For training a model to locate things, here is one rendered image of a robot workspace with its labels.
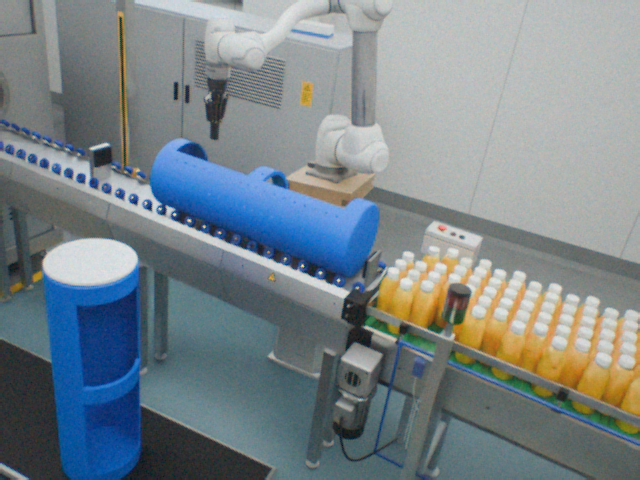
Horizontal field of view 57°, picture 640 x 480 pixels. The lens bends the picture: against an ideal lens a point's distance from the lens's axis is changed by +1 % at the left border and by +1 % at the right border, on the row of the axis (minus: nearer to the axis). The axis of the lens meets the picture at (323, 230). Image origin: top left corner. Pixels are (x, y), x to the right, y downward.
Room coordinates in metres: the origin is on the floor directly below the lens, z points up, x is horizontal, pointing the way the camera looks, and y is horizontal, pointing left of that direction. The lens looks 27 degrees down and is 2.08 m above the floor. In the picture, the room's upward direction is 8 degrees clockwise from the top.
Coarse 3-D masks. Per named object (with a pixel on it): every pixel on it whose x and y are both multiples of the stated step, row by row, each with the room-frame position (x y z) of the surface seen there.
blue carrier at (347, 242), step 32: (160, 160) 2.13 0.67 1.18; (192, 160) 2.11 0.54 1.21; (160, 192) 2.10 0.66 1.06; (192, 192) 2.03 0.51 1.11; (224, 192) 1.99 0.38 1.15; (256, 192) 1.95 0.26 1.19; (288, 192) 1.94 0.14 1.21; (224, 224) 1.99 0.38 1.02; (256, 224) 1.91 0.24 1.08; (288, 224) 1.86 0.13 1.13; (320, 224) 1.82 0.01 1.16; (352, 224) 1.80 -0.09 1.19; (320, 256) 1.80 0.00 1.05; (352, 256) 1.81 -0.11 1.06
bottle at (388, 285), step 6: (384, 276) 1.71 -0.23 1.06; (384, 282) 1.69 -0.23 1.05; (390, 282) 1.68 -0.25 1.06; (396, 282) 1.69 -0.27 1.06; (384, 288) 1.68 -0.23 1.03; (390, 288) 1.68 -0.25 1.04; (396, 288) 1.68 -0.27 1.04; (378, 294) 1.70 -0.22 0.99; (384, 294) 1.68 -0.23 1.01; (390, 294) 1.67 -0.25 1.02; (378, 300) 1.69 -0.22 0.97; (384, 300) 1.68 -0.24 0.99; (390, 300) 1.68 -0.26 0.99; (378, 306) 1.69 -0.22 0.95; (384, 306) 1.68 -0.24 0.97; (390, 306) 1.68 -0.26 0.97; (384, 312) 1.67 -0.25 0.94
